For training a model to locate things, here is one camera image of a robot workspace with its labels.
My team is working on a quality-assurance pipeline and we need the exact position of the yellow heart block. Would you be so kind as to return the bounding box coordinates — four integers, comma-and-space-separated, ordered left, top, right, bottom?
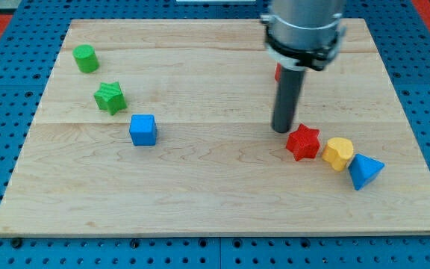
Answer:
322, 137, 354, 171

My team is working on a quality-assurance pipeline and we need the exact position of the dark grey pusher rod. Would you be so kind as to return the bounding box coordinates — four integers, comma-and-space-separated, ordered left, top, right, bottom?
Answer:
271, 66, 305, 133

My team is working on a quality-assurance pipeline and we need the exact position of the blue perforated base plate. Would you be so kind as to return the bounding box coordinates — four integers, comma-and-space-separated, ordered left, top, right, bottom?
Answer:
0, 0, 430, 268

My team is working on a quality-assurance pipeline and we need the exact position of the green cylinder block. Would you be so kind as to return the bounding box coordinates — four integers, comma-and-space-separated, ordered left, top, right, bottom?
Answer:
72, 44, 99, 73

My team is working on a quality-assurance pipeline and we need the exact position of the red cylinder block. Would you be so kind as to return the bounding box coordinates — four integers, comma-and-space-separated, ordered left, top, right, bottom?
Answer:
274, 63, 281, 82

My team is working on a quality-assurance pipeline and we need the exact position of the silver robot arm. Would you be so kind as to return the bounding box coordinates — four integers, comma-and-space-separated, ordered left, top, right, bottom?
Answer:
261, 0, 346, 71

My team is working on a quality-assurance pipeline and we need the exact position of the blue cube block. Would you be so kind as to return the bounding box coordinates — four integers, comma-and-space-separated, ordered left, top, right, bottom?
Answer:
129, 114, 158, 146

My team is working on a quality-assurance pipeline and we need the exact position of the red star block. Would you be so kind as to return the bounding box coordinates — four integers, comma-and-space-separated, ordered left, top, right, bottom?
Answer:
285, 123, 320, 161

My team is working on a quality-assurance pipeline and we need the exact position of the green star block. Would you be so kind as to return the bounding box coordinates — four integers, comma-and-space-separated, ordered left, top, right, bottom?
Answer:
93, 81, 127, 115

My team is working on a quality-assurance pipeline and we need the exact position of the light wooden board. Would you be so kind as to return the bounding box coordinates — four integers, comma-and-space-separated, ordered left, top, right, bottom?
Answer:
0, 19, 430, 238

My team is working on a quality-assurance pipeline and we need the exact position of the blue triangle block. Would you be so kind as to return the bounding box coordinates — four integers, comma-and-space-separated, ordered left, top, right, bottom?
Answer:
348, 153, 385, 191

